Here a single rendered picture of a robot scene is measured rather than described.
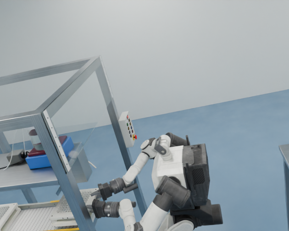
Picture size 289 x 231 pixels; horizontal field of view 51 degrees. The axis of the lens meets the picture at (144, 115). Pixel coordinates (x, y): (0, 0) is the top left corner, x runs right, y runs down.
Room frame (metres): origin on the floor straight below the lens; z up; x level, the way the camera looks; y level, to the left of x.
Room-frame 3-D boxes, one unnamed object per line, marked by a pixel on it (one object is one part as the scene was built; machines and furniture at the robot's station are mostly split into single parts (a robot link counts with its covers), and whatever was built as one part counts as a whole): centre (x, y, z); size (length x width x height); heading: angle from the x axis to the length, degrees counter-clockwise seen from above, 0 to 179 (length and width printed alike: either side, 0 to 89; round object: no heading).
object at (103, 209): (1.42, 0.37, 1.04); 0.12 x 0.10 x 0.13; 68
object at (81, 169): (1.66, 0.54, 1.25); 0.22 x 0.11 x 0.20; 76
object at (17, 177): (1.57, 0.77, 1.36); 0.62 x 0.38 x 0.04; 76
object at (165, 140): (1.39, -0.06, 1.36); 0.10 x 0.07 x 0.09; 166
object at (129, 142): (2.32, 0.17, 1.08); 0.17 x 0.06 x 0.26; 166
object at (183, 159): (1.37, -0.12, 1.16); 0.34 x 0.30 x 0.36; 166
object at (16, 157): (1.65, 0.80, 1.41); 0.10 x 0.07 x 0.06; 76
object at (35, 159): (1.58, 0.58, 1.42); 0.21 x 0.20 x 0.09; 166
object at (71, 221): (1.54, 0.56, 1.00); 0.24 x 0.24 x 0.02; 74
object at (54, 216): (1.54, 0.56, 1.05); 0.25 x 0.24 x 0.02; 164
